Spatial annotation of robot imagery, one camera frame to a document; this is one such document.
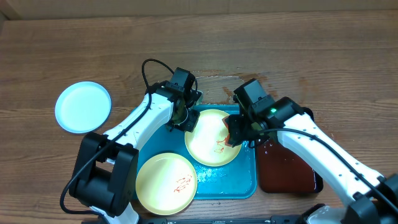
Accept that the light blue plate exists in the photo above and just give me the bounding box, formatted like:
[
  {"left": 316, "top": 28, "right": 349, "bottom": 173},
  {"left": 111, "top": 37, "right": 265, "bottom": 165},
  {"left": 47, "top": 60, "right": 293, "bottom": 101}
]
[{"left": 55, "top": 81, "right": 112, "bottom": 134}]

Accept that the dark red water tray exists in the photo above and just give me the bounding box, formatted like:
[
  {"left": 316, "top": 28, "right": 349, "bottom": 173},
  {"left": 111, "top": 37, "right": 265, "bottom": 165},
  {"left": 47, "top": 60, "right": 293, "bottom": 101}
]
[{"left": 256, "top": 139, "right": 323, "bottom": 194}]

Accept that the red black sponge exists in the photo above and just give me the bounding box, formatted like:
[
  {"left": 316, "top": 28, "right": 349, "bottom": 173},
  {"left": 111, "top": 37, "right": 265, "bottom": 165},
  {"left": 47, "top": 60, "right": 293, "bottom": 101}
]
[{"left": 222, "top": 116, "right": 231, "bottom": 147}]

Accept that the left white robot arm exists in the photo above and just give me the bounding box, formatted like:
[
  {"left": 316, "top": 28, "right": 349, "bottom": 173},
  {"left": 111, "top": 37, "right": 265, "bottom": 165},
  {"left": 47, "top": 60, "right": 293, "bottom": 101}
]
[{"left": 60, "top": 68, "right": 202, "bottom": 223}]

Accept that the yellow plate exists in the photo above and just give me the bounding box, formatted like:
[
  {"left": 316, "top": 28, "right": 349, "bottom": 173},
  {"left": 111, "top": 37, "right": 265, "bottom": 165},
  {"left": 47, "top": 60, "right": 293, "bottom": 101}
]
[
  {"left": 136, "top": 152, "right": 198, "bottom": 215},
  {"left": 185, "top": 109, "right": 241, "bottom": 167}
]

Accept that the teal plastic tray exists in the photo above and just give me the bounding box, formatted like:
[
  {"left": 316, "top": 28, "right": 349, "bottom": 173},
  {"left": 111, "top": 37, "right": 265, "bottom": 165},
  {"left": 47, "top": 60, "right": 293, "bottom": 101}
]
[{"left": 132, "top": 104, "right": 258, "bottom": 200}]

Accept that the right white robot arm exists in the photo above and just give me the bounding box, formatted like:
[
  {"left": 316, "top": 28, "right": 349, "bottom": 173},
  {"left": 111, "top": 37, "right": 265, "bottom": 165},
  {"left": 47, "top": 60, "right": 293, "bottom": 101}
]
[{"left": 224, "top": 78, "right": 397, "bottom": 224}]

